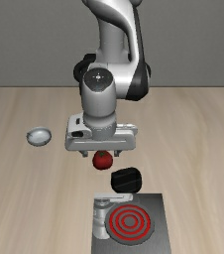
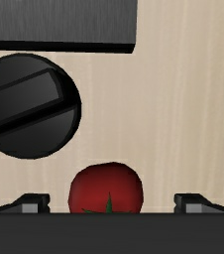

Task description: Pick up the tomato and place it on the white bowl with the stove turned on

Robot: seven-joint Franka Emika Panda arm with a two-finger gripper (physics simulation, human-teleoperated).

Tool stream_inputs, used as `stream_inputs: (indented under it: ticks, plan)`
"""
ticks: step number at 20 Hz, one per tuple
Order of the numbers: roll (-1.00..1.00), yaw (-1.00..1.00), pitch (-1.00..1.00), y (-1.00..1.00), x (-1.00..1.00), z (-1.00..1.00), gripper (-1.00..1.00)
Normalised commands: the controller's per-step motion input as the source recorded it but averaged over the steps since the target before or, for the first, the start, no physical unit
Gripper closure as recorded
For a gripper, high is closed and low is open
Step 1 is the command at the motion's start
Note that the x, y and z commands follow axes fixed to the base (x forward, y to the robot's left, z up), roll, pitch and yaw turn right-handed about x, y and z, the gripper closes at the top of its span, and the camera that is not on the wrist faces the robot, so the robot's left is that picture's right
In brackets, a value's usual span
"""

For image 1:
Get black rounded block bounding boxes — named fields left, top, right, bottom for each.
left=110, top=167, right=144, bottom=194

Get red tomato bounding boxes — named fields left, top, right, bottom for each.
left=91, top=150, right=114, bottom=172

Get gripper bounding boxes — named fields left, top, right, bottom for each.
left=64, top=111, right=139, bottom=158

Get white bowl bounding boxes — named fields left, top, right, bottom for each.
left=26, top=126, right=53, bottom=148

